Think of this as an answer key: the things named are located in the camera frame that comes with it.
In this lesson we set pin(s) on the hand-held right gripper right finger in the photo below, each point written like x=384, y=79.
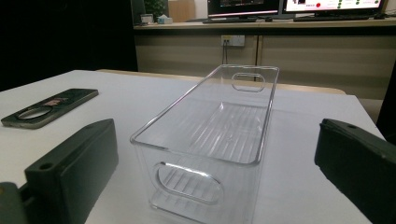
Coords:
x=358, y=165

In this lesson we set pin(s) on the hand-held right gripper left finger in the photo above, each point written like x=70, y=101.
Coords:
x=77, y=174

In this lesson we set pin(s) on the clear plastic storage bin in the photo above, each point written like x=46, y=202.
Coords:
x=190, y=194

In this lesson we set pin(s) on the long wooden desk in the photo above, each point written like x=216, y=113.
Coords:
x=280, y=53

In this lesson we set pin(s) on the black keyboard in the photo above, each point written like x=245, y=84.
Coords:
x=330, y=18
x=230, y=20

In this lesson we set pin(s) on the black computer mouse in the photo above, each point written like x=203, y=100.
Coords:
x=379, y=16
x=269, y=19

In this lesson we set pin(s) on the bright-screen computer monitor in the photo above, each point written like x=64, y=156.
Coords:
x=336, y=4

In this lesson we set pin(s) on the tissue box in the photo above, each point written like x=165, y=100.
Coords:
x=164, y=20

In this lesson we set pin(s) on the green potted plant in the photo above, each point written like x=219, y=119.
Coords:
x=155, y=6

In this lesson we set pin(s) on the brown cardboard panel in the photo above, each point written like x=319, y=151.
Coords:
x=182, y=11

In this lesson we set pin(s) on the dark-screen computer monitor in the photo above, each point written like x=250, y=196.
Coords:
x=243, y=6

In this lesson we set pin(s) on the white wall socket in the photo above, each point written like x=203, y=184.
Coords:
x=233, y=40

